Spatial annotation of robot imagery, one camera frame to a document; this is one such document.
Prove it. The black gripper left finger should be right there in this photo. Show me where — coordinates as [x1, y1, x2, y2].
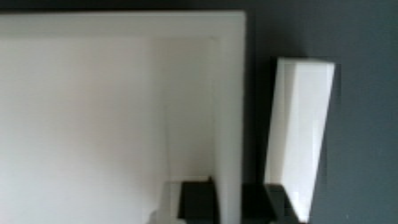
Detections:
[178, 179, 219, 224]

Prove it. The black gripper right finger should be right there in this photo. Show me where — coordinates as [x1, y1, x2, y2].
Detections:
[265, 184, 302, 224]

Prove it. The white drawer one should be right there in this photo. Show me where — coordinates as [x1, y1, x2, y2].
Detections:
[265, 58, 336, 224]
[0, 12, 245, 224]

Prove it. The white drawer front one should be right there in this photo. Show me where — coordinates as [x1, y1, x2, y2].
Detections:
[0, 12, 245, 224]

